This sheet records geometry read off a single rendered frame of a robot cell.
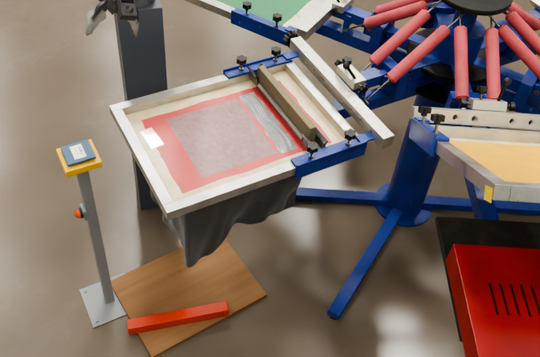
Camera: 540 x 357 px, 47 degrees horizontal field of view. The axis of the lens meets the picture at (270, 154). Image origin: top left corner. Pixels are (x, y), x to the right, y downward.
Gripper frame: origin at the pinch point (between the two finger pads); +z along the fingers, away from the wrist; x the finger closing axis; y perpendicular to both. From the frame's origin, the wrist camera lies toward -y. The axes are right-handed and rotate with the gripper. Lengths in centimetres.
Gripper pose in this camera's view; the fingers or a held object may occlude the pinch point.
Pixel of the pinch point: (112, 38)
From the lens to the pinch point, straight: 191.8
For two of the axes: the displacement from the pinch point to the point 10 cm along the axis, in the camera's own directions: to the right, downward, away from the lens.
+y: -4.8, -6.4, 6.0
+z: -3.2, 7.6, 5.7
